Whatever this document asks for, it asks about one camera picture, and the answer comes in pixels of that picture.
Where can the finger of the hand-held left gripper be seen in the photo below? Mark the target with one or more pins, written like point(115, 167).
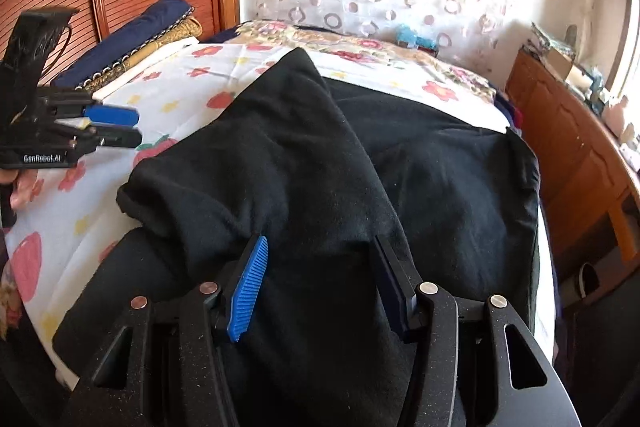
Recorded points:
point(112, 114)
point(120, 138)

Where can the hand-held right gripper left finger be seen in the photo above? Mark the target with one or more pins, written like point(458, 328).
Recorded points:
point(247, 287)

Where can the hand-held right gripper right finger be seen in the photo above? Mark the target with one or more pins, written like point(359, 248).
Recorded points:
point(392, 287)

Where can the black printed t-shirt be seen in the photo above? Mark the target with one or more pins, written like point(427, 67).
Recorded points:
point(300, 157)

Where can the person's left hand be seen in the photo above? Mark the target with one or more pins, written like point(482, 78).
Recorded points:
point(22, 189)

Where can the white floral bed sheet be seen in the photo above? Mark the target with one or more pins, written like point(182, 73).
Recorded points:
point(170, 97)

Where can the navy folded cloth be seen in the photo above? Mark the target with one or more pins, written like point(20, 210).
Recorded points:
point(140, 34)

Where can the yellow patterned folded cloth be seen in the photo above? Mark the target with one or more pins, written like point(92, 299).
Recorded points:
point(182, 28)

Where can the wooden cabinet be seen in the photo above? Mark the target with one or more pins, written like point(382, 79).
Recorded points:
point(560, 132)

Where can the beige floral blanket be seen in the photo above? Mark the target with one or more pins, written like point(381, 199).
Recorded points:
point(350, 42)

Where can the blue plastic packet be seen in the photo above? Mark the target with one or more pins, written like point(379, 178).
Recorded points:
point(415, 37)

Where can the cardboard box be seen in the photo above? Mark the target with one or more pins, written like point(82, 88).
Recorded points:
point(557, 63)

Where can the pale small bottle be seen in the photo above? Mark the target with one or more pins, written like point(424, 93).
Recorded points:
point(619, 112)

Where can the pile of papers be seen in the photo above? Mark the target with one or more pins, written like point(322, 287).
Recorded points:
point(547, 38)

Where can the bright window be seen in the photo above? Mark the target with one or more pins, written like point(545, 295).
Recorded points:
point(631, 37)

